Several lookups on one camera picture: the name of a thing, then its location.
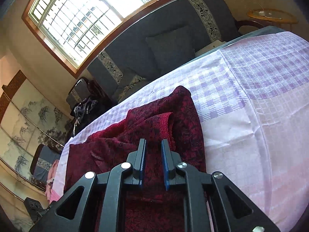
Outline dark carved stool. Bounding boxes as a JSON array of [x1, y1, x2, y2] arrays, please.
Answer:
[[24, 197, 49, 223]]

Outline round wooden side table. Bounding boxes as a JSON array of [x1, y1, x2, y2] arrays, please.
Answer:
[[246, 8, 298, 25]]

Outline grey sofa with patterned bands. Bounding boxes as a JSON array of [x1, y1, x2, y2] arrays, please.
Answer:
[[87, 0, 242, 104]]

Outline white cable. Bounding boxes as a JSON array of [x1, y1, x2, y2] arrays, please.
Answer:
[[250, 2, 282, 20]]

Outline pink cloth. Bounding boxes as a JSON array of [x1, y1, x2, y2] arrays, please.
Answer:
[[45, 159, 61, 203]]

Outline blue and white patterned cushion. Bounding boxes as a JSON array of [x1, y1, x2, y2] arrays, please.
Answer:
[[113, 69, 146, 104]]

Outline pink and lilac checked blanket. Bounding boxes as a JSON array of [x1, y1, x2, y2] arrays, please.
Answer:
[[49, 31, 309, 232]]

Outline painted folding screen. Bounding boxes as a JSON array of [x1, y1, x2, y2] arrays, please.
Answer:
[[0, 70, 73, 225]]

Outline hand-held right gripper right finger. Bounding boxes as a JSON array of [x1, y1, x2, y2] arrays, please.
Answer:
[[161, 139, 282, 232]]

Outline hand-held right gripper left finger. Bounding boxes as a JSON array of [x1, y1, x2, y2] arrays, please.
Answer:
[[30, 138, 147, 232]]

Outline dark red patterned garment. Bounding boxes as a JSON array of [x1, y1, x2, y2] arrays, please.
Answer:
[[64, 85, 207, 232]]

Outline wooden framed barred window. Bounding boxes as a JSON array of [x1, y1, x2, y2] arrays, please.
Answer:
[[22, 0, 210, 78]]

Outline pile of dark clothes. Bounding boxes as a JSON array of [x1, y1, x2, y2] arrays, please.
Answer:
[[71, 97, 111, 136]]

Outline plain grey cushion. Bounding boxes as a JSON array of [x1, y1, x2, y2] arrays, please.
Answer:
[[145, 25, 196, 76]]

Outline dark wooden armchair grey cushion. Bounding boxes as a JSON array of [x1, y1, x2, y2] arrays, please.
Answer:
[[66, 77, 114, 116], [30, 144, 64, 191]]

